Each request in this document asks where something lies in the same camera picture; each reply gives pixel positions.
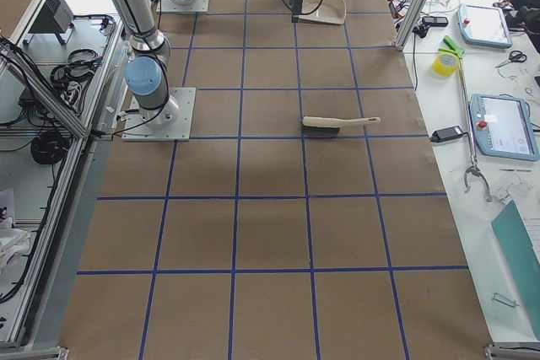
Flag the teal folder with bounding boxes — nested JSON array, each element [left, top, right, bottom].
[[491, 201, 539, 339]]

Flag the blue teach pendant far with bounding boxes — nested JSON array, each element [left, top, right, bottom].
[[457, 3, 513, 49]]

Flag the white crumpled cloth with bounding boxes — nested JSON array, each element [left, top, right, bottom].
[[0, 189, 31, 277]]

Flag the green plastic clamp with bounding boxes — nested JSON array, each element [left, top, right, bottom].
[[439, 35, 465, 59]]

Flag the coiled black cable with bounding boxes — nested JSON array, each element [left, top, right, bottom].
[[30, 130, 64, 166]]

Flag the yellow tape roll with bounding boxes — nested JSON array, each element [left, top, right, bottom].
[[431, 51, 459, 78]]

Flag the beige hand brush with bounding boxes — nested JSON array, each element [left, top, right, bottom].
[[301, 116, 381, 136]]

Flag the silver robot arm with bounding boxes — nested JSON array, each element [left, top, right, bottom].
[[112, 0, 174, 125]]

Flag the metal reacher grabber tool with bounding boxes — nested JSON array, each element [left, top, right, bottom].
[[456, 56, 493, 203]]

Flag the blue teach pendant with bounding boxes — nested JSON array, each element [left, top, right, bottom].
[[469, 94, 539, 162], [457, 3, 513, 49]]

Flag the blue teach pendant near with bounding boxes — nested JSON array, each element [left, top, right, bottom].
[[469, 94, 539, 162]]

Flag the grey electronics box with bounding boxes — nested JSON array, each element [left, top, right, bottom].
[[24, 0, 74, 45]]

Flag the black power adapter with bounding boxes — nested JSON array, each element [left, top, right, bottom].
[[429, 126, 465, 143]]

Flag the black scissors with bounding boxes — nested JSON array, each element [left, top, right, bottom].
[[495, 50, 527, 69]]

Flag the beige plastic dustpan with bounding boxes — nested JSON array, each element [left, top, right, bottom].
[[298, 0, 347, 25]]

